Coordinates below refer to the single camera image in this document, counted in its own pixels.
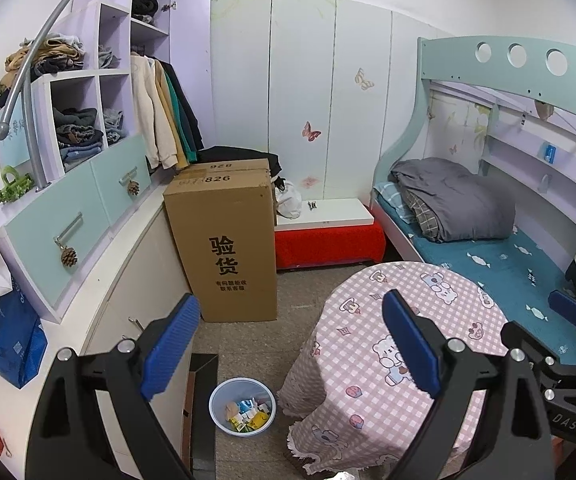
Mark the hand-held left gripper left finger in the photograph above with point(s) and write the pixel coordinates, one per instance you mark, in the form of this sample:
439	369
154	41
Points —
170	345

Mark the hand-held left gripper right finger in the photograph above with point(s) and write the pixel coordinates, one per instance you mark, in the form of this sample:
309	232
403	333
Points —
410	345

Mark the blue plastic waste bin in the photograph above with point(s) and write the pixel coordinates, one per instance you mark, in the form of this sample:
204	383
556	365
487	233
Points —
218	400

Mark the brown paper scrap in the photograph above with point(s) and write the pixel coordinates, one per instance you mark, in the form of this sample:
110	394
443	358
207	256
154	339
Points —
230	408

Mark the teal wrapper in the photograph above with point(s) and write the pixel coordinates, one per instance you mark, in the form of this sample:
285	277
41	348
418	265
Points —
249	405

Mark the yellow green packet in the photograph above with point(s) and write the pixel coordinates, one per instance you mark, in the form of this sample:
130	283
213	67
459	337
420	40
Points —
239	425

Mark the yellow box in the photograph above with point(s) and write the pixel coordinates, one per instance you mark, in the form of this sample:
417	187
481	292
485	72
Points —
259	425

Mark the pink checked tablecloth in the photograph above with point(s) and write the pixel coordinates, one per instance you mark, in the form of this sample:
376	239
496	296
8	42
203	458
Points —
347	320

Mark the blue printed bedsheet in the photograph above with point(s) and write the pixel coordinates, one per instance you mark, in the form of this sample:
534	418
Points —
492	260

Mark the white and teal wardrobe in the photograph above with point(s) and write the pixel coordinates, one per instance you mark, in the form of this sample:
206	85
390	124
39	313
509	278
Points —
133	270

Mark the dark wooden board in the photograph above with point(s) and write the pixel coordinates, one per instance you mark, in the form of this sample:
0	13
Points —
203	450

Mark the plaid blanket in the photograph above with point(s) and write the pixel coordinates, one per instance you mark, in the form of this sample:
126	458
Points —
425	217

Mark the red bench with white top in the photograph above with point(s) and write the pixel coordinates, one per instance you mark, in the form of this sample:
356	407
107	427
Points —
328	245

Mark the pine cone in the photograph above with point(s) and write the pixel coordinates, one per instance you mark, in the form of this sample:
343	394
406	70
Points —
133	188
69	256

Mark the grey quilt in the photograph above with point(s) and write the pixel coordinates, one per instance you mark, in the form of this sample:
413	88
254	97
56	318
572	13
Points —
467	205

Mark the tall cardboard box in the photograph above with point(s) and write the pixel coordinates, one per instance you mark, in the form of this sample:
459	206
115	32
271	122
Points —
218	210

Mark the blue striped pillow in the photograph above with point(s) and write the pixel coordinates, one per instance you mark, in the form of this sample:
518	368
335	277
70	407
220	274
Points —
387	192

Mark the small blue box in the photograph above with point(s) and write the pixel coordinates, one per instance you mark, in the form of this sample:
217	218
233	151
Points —
549	153

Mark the blue shopping bag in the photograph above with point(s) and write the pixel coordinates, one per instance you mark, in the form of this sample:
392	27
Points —
8	345

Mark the white plastic bag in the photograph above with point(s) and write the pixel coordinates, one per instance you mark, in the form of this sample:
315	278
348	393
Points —
288	205

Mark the tan hanging garment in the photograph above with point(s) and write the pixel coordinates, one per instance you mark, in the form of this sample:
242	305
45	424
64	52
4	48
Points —
183	157

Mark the black cloth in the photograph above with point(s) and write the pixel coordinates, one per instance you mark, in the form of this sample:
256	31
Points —
233	152

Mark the green hanging garment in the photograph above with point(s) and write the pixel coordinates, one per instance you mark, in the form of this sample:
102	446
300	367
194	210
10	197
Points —
186	130

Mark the green hair claw clip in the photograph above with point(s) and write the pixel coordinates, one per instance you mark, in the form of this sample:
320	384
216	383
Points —
15	191

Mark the pile of folded jeans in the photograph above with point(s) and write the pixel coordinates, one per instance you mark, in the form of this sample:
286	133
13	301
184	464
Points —
113	127

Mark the black hanging garment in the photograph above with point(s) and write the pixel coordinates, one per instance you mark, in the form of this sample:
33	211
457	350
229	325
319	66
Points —
193	115

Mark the pile of dark folded clothes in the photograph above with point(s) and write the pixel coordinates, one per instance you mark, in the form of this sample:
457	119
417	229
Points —
75	127

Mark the teal and white bunk bed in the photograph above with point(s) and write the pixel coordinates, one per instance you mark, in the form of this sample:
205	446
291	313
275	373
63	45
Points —
447	52

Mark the small grey folded clothes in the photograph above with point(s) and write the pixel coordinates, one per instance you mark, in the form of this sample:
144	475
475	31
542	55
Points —
109	56

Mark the pile of brown folded clothes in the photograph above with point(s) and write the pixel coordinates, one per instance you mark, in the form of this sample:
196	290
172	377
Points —
43	57

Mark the black folded clothes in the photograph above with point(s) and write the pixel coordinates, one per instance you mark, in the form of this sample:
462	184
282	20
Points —
144	7

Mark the pale pink butterfly wall sticker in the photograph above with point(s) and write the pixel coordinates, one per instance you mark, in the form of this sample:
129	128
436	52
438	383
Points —
309	181

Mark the red butterfly wall sticker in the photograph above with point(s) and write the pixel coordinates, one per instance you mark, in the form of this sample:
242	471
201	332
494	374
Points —
310	131

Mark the beige butterfly wall sticker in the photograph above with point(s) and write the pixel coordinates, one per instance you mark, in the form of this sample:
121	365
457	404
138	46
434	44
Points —
362	79

